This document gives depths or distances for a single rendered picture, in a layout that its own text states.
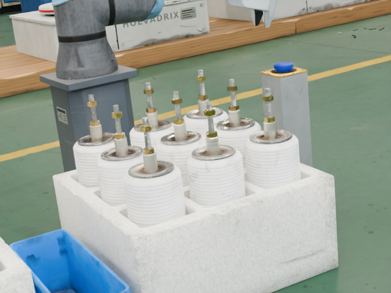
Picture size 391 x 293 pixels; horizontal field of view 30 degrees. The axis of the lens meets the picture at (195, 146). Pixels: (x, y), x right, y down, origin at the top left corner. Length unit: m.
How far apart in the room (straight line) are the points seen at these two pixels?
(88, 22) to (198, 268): 0.76
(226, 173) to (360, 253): 0.35
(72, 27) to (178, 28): 1.85
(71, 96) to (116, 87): 0.11
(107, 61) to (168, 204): 0.67
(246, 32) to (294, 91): 2.20
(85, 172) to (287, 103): 0.44
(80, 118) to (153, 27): 1.79
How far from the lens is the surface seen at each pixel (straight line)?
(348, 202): 1.66
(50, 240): 1.36
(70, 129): 1.78
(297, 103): 1.52
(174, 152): 1.30
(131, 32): 3.44
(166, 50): 3.45
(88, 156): 1.36
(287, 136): 1.29
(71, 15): 1.74
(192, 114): 1.48
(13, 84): 3.16
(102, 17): 1.76
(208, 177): 1.20
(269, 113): 1.28
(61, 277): 1.39
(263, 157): 1.26
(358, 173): 1.83
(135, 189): 1.16
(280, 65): 1.51
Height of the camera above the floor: 0.63
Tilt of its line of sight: 17 degrees down
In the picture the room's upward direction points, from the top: 6 degrees counter-clockwise
